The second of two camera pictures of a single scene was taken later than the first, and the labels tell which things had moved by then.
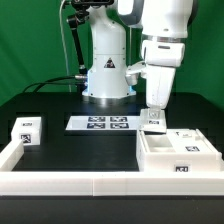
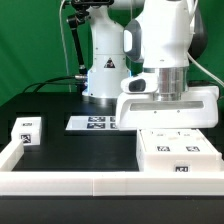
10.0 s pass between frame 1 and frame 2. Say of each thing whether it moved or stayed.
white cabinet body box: stayed
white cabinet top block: stayed
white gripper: moved
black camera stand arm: stayed
